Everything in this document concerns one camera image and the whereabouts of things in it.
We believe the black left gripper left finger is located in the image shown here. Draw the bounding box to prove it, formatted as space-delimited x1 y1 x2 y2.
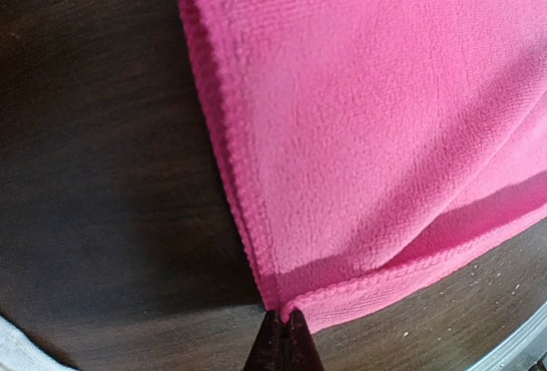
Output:
243 310 283 371

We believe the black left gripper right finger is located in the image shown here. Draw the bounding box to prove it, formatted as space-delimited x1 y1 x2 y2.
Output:
281 309 325 371

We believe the pink towel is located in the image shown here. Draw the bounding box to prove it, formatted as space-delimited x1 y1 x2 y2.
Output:
178 0 546 332

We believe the white crumpled towel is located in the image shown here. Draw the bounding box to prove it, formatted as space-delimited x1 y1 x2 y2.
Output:
0 317 73 371

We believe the aluminium front rail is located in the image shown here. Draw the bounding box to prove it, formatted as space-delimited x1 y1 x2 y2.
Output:
469 303 547 371

